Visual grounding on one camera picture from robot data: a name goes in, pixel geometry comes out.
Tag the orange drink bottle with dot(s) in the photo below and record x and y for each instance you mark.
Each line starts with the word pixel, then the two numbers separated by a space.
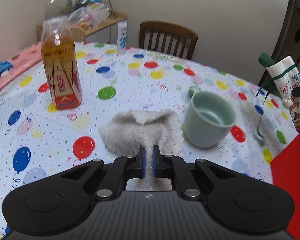
pixel 60 63

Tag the red white cardboard box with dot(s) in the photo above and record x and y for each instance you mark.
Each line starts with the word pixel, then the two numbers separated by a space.
pixel 285 169

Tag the blue crumpled item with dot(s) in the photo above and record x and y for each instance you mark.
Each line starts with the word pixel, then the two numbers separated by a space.
pixel 4 66

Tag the pale green ceramic mug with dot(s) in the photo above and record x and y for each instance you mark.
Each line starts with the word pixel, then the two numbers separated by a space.
pixel 208 119

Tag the white wooden side cabinet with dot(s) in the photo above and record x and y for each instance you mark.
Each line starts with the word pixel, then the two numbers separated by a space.
pixel 80 35

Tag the white blue tube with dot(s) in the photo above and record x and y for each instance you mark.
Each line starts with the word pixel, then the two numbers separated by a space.
pixel 122 37

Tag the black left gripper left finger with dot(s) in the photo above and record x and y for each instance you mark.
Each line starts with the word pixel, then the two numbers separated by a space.
pixel 119 172

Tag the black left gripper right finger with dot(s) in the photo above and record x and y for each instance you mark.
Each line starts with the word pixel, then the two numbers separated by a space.
pixel 179 172

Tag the white fluffy cloth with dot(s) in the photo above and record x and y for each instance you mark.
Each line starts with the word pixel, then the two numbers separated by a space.
pixel 127 131

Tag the brown wooden chair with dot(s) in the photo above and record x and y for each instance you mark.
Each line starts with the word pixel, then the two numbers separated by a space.
pixel 168 38

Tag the balloon pattern tablecloth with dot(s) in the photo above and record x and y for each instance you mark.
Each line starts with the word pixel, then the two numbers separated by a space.
pixel 138 98

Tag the clear plastic bag of items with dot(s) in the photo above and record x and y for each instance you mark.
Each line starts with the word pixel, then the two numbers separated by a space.
pixel 88 17

